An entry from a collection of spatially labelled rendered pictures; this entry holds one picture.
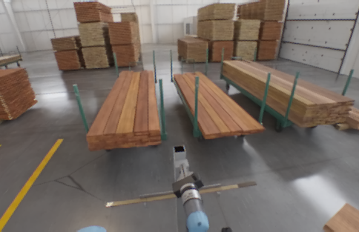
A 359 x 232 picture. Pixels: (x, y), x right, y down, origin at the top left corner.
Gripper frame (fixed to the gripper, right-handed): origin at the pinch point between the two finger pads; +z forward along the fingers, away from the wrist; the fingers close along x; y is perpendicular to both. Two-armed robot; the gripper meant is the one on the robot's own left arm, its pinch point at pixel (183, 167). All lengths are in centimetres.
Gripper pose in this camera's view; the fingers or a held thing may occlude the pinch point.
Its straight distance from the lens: 91.6
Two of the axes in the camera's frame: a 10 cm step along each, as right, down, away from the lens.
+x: -8.9, 4.6, 0.7
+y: -4.4, -7.7, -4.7
